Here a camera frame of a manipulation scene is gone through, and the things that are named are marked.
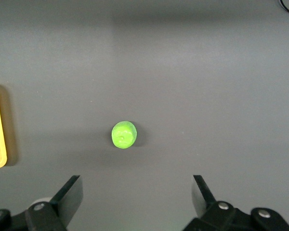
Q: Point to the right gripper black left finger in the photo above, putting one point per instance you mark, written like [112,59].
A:
[62,204]

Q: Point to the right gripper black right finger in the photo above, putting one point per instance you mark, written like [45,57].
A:
[207,211]

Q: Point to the green apple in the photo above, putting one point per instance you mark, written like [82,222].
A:
[124,134]

